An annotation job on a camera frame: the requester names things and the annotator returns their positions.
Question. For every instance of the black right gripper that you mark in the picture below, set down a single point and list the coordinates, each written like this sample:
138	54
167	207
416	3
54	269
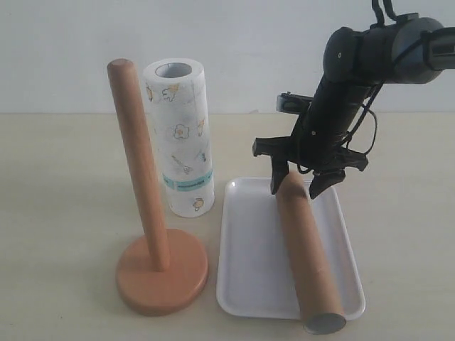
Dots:
329	165

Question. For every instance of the brown cardboard tube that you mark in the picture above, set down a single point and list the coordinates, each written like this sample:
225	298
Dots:
320	307

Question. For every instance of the printed white paper towel roll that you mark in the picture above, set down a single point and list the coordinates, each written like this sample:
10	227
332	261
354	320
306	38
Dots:
176	90

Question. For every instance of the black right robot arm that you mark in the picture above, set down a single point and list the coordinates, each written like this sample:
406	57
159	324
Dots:
413	50

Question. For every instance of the wooden paper towel holder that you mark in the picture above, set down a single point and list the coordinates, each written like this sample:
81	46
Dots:
164	270

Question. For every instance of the white plastic tray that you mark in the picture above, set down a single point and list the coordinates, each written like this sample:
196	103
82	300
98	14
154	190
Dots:
254	278

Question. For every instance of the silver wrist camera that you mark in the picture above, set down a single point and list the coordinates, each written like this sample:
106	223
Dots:
290	103

